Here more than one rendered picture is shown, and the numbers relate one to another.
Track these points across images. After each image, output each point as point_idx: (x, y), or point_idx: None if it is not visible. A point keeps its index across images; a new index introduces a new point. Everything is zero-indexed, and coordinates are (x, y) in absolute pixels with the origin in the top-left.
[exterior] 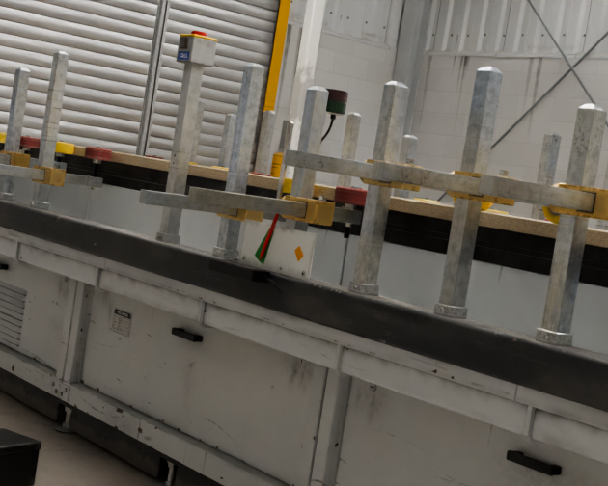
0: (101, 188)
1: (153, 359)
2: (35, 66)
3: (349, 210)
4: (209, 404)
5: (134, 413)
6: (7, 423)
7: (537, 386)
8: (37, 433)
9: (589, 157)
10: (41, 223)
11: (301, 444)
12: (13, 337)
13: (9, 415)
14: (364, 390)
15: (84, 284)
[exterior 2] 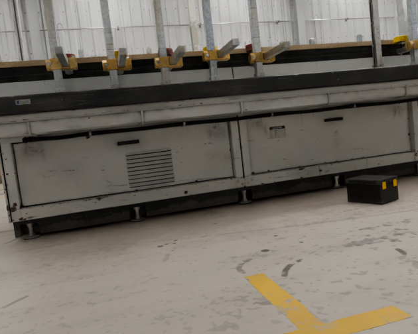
0: (244, 69)
1: (309, 139)
2: None
3: None
4: (353, 142)
5: (308, 166)
6: (239, 209)
7: None
8: (256, 205)
9: None
10: (282, 81)
11: (405, 135)
12: (164, 179)
13: (217, 211)
14: None
15: (245, 122)
